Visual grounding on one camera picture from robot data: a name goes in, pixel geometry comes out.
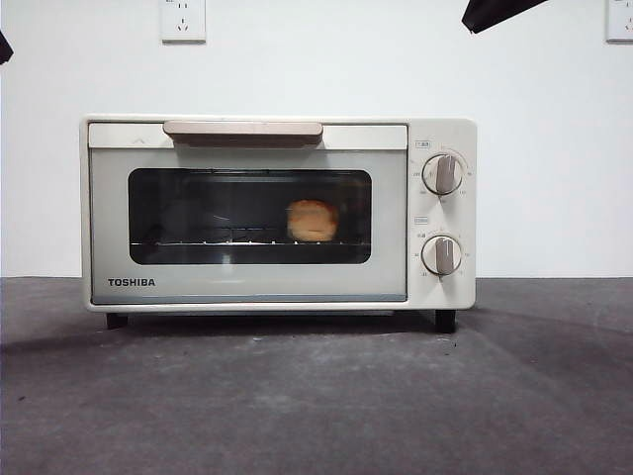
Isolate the metal wire oven rack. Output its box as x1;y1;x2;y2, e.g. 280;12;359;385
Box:
130;238;372;249

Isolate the white oven knob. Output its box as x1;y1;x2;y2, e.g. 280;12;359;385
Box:
421;152;467;197
420;234;464;277

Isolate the white Toshiba toaster oven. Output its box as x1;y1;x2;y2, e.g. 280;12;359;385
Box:
78;115;479;332

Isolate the golden bread loaf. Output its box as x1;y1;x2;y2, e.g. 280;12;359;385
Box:
286;198;342;244

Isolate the white wall socket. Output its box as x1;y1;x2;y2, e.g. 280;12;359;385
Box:
605;0;633;44
158;0;207;45

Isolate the oven door with tan handle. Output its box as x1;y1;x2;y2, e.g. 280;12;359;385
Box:
87;120;410;305

